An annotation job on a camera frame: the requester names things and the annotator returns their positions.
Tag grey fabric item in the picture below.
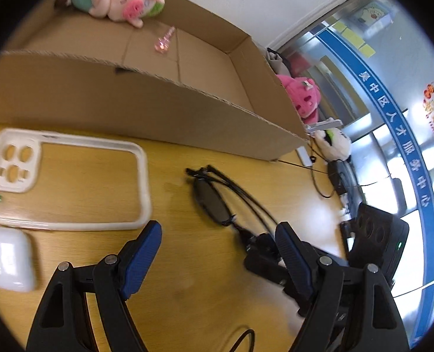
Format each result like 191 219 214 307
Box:
266 48 293 77

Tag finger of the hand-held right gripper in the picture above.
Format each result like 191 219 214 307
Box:
243 232 289 284
282 282 312 317

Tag pink plush toy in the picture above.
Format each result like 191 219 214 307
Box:
276 74 320 124

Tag black electronic device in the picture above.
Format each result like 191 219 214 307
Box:
328 161 350 195

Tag black cable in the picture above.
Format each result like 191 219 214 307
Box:
279 143 338 199
227 328 256 352

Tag grey plastic bar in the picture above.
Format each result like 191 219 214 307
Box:
305 118 344 133

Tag row of yellow sticky notes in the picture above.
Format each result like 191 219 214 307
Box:
333 21 374 58

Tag white earbuds case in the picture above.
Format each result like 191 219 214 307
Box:
0 226 38 293

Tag white charger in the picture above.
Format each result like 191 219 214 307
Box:
296 147 313 167

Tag black sunglasses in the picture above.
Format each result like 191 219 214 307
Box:
186 165 280 250

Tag white panda plush toy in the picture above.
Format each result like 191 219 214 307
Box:
314 128 351 162

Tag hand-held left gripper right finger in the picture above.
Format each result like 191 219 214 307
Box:
275 221 411 352

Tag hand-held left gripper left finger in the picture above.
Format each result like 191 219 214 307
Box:
26 220 163 352

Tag cartoon window poster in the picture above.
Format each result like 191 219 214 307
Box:
356 2 391 26

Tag pink hair clip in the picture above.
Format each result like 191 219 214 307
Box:
154 26 176 54

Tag white clear phone case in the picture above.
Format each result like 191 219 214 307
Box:
0 128 152 231

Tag blue window banner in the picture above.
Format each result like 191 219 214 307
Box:
318 27 434 341

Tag brown cardboard box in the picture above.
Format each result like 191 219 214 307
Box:
0 0 311 162

